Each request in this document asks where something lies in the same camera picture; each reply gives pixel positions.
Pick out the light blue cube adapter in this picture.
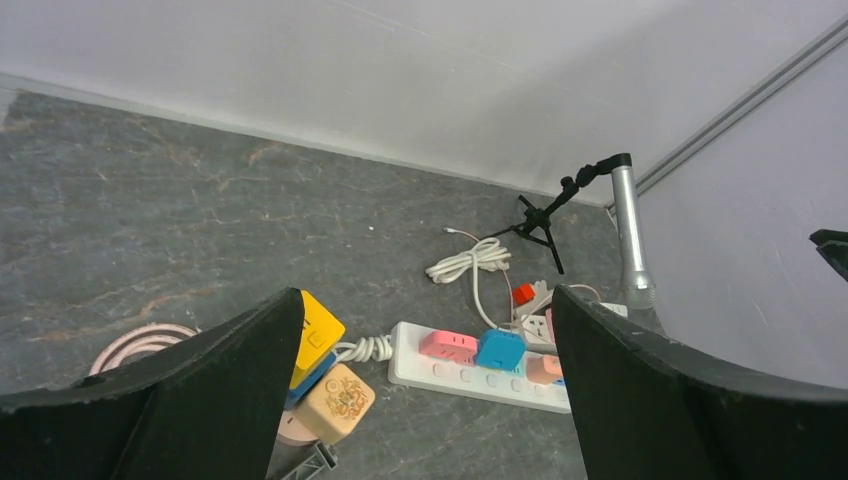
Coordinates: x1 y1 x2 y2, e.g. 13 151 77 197
474 329 526 371

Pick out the white coiled charging cable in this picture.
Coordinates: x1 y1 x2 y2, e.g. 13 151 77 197
424 227 515 331

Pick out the red small plug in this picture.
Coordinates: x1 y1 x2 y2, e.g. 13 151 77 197
512 283 536 306

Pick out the small white power strip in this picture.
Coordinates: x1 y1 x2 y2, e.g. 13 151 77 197
513 280 629 354

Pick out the long white power strip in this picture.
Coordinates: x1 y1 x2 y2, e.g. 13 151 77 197
388 322 571 414

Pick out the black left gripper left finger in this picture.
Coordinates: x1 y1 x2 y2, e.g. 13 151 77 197
1 288 304 479

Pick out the beige dragon cube adapter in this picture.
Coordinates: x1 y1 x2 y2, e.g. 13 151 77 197
293 363 376 445

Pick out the pink flat plug adapter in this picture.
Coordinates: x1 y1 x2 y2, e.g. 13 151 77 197
418 330 479 365

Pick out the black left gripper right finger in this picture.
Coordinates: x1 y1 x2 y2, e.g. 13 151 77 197
552 286 847 479

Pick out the pink coiled socket cable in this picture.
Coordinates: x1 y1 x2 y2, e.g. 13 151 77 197
88 322 200 377

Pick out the yellow cube socket adapter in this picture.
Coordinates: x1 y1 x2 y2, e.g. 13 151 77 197
289 290 345 389

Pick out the white power strip cable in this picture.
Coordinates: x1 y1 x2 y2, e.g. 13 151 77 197
333 334 395 365

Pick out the silver cylindrical flashlight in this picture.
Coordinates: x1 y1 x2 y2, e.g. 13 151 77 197
610 153 656 310

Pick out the blue cube socket adapter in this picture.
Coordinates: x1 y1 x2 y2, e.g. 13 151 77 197
284 351 337 410

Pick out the salmon small cube adapter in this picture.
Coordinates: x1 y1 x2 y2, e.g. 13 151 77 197
526 355 563 385

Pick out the grey plastic bracket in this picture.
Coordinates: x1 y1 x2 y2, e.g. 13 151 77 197
266 441 339 480

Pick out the pink round power socket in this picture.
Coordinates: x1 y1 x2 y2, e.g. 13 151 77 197
277 411 318 447

